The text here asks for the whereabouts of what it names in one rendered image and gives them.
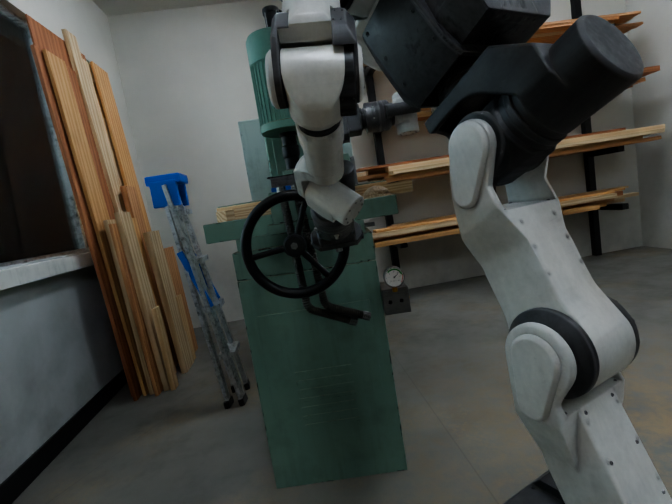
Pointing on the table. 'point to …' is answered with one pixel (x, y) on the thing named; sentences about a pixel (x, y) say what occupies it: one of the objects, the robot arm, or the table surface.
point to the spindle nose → (290, 149)
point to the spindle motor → (274, 121)
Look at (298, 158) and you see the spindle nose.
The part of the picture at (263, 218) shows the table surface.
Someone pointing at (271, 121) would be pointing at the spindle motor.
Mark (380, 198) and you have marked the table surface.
